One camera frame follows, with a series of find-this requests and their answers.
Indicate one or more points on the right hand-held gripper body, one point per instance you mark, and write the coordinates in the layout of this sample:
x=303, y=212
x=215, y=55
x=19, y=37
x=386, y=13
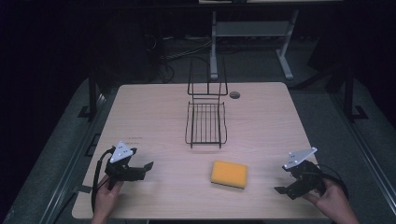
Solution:
x=305, y=174

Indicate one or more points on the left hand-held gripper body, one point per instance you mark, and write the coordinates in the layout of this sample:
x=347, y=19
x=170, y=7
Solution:
x=120, y=153

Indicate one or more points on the person's left hand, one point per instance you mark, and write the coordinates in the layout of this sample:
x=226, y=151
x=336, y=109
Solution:
x=106, y=196

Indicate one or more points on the person's right hand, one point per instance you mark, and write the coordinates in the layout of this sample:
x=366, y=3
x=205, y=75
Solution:
x=333, y=202

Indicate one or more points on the yellow sponge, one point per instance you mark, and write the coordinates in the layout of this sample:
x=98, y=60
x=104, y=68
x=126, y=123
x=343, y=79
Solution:
x=229, y=173

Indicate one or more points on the black metal stand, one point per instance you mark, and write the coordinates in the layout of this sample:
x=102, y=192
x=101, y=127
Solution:
x=92, y=96
x=350, y=93

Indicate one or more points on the grey metal desk frame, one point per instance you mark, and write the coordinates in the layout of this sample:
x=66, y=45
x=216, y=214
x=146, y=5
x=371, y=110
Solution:
x=249, y=29

